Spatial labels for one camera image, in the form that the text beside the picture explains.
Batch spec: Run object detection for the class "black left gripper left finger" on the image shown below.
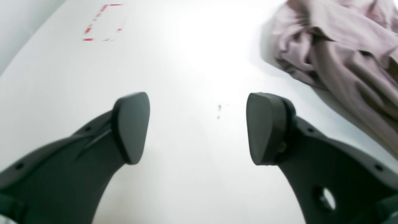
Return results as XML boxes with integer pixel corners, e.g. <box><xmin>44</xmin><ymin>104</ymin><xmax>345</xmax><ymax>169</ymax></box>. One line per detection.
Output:
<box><xmin>0</xmin><ymin>92</ymin><xmax>150</xmax><ymax>224</ymax></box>

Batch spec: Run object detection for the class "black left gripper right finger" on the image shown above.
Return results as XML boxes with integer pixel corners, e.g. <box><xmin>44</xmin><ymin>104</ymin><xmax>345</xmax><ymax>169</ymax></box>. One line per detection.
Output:
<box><xmin>246</xmin><ymin>93</ymin><xmax>398</xmax><ymax>224</ymax></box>

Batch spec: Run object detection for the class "mauve t-shirt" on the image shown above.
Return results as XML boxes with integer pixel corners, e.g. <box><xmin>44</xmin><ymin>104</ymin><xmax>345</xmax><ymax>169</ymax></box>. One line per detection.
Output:
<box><xmin>271</xmin><ymin>0</ymin><xmax>398</xmax><ymax>157</ymax></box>

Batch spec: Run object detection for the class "red tape rectangle marking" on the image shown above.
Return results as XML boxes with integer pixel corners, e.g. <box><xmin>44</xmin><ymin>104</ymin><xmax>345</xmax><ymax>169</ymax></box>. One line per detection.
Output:
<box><xmin>82</xmin><ymin>2</ymin><xmax>127</xmax><ymax>42</ymax></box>

